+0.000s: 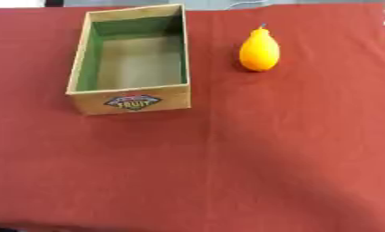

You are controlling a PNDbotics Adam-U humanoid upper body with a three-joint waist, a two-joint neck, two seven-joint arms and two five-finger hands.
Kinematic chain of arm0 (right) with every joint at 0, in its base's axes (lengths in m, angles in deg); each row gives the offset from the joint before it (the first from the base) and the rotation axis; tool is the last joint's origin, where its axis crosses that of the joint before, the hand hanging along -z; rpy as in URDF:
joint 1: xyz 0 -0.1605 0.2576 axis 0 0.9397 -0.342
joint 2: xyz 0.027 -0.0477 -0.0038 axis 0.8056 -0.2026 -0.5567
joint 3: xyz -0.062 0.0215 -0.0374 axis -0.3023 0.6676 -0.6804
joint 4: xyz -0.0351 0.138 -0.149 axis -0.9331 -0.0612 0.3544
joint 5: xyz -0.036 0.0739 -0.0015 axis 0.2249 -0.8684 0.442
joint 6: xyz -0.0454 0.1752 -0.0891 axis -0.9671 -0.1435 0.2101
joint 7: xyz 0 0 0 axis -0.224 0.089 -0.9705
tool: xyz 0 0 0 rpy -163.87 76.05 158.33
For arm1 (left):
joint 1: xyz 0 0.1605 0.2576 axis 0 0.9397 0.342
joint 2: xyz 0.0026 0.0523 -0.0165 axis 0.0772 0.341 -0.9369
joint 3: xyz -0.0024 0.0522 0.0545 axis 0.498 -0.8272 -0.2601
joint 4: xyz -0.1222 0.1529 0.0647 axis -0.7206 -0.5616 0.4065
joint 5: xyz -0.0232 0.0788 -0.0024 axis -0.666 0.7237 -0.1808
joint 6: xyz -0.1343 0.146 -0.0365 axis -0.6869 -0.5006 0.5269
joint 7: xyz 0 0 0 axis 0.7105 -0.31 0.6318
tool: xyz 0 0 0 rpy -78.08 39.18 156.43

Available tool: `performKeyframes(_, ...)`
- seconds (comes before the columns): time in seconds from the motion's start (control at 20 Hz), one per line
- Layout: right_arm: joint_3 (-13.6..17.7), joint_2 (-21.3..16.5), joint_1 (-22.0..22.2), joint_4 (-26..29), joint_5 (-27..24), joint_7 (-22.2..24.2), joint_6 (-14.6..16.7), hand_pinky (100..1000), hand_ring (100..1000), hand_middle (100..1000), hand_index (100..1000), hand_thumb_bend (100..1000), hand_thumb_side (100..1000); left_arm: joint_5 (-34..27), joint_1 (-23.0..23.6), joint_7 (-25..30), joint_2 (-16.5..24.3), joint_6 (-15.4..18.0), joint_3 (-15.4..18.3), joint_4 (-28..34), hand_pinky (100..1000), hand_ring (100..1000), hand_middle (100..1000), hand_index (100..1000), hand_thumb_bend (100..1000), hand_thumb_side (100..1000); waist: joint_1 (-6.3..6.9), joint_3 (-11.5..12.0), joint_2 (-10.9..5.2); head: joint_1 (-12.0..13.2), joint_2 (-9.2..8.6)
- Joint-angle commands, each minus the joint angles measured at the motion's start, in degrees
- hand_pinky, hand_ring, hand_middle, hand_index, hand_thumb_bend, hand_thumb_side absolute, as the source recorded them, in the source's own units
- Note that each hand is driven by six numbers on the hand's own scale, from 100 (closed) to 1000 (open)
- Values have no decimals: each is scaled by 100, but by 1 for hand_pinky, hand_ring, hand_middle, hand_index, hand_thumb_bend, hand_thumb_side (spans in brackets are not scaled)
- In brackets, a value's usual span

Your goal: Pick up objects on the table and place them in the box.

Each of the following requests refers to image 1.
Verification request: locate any tan cardboard box green inside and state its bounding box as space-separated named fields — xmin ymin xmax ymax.
xmin=65 ymin=3 xmax=194 ymax=116

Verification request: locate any orange toy pear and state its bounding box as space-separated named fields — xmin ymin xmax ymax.
xmin=237 ymin=23 xmax=283 ymax=73

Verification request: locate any white cable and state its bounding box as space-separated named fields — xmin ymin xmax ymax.
xmin=224 ymin=0 xmax=274 ymax=11

